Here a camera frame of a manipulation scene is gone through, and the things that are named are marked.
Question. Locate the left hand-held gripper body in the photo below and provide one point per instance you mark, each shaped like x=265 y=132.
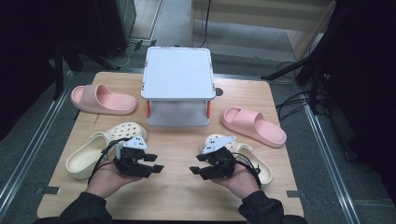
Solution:
x=130 y=163

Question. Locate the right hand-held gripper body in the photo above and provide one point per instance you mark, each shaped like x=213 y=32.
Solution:
x=219 y=165

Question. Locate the cream perforated clog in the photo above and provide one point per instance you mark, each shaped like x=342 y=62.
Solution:
x=263 y=169
x=87 y=155

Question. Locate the pink slide slipper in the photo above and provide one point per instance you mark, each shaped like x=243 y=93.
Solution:
x=258 y=126
x=107 y=101

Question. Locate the white two-tier shoe rack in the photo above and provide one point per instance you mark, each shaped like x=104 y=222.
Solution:
x=177 y=73

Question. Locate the person's right hand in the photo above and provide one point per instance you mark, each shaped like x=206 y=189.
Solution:
x=241 y=183

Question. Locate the person's left hand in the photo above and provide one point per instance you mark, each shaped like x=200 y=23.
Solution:
x=106 y=182

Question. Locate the black tripod stand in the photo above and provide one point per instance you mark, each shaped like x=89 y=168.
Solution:
x=58 y=68

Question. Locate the black metal stand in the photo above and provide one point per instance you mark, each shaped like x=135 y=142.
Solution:
x=314 y=74

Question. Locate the black cabinet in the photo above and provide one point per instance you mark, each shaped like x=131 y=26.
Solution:
x=115 y=25

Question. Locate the light wooden shelf unit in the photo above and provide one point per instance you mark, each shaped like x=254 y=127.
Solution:
x=249 y=14

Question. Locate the black curtain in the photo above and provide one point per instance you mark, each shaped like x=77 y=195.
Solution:
x=367 y=77
x=28 y=46

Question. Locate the metal floor rail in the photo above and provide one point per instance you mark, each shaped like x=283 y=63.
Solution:
x=34 y=146
x=330 y=158

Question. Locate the small dark floor bracket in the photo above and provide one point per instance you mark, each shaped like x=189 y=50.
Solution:
x=138 y=45

